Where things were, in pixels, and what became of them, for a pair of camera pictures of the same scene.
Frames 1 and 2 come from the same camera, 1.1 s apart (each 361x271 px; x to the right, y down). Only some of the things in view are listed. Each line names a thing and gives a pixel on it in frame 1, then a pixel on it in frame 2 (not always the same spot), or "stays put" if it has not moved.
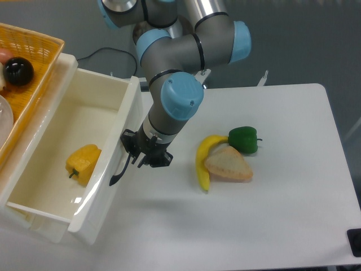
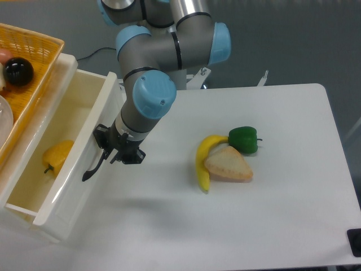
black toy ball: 18,71 stays put
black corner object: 354,239 stays put
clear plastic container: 6,118 stays put
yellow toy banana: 203,149 stays put
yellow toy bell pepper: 82,162 -> 55,155
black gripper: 155,154 -> 123,143
